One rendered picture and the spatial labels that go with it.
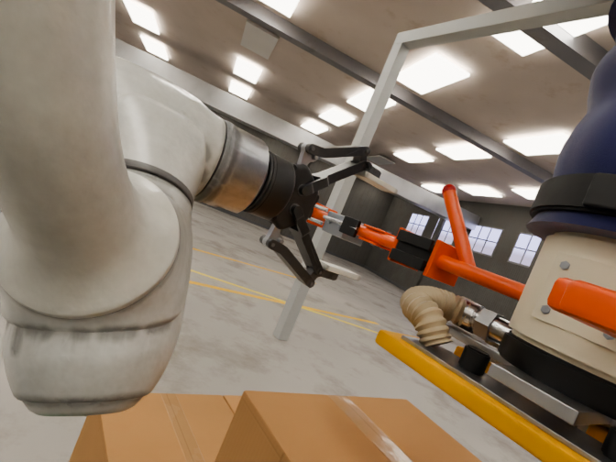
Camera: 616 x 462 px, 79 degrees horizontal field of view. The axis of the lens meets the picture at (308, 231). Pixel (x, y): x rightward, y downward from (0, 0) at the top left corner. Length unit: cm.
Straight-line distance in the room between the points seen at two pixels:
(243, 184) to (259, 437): 34
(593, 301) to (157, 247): 25
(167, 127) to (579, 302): 31
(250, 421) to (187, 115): 41
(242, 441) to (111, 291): 41
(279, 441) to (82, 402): 31
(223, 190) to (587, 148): 38
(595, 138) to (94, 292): 48
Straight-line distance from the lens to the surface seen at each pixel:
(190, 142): 35
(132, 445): 113
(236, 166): 38
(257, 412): 58
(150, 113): 34
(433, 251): 60
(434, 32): 387
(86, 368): 26
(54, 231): 21
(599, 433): 59
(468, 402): 43
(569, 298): 27
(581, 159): 50
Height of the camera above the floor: 121
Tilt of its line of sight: 2 degrees down
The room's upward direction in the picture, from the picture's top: 23 degrees clockwise
